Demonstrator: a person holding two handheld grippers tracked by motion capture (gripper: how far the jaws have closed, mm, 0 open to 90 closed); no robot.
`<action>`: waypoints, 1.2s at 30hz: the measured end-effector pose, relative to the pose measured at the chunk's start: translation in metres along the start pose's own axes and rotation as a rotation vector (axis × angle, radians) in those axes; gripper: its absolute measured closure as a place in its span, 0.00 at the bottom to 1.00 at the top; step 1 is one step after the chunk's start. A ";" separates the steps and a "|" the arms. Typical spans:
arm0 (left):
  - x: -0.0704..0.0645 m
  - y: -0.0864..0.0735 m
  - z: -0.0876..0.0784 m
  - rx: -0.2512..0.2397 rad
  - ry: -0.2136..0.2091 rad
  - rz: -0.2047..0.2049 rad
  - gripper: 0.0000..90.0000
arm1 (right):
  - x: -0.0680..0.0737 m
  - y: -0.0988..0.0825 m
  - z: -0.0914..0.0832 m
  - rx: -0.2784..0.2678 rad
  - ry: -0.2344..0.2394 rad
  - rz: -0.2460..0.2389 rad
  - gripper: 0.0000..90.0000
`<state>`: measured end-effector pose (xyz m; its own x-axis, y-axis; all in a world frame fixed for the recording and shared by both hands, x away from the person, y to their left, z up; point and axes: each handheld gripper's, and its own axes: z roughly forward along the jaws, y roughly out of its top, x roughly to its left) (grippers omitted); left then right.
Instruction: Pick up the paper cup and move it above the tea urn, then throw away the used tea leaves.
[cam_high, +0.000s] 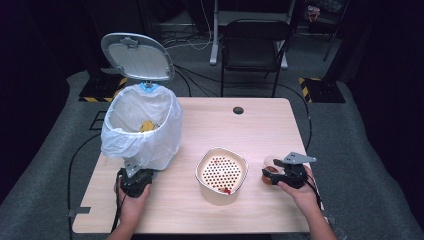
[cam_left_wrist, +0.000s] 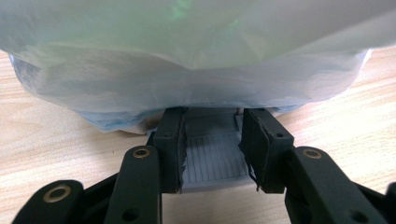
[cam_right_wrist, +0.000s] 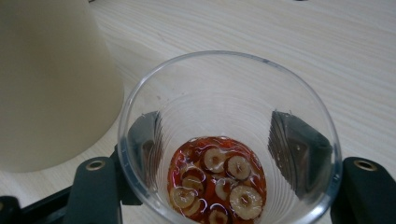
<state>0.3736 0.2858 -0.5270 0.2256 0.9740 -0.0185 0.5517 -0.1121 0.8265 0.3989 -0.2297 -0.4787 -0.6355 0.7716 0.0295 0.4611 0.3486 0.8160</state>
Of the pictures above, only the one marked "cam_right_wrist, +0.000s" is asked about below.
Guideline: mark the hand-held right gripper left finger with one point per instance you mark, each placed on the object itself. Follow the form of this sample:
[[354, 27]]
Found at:
[[93, 193]]

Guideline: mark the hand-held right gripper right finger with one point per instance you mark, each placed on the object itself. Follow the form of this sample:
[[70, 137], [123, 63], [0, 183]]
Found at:
[[367, 196]]

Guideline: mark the pile of sliced red dates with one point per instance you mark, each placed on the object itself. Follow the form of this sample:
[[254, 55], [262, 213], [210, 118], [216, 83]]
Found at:
[[218, 183]]

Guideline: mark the clear plastic cup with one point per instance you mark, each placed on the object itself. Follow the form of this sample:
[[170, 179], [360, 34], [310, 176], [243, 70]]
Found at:
[[218, 102]]

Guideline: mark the beige strainer bucket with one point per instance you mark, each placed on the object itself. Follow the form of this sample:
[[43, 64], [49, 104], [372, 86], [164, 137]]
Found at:
[[53, 87]]

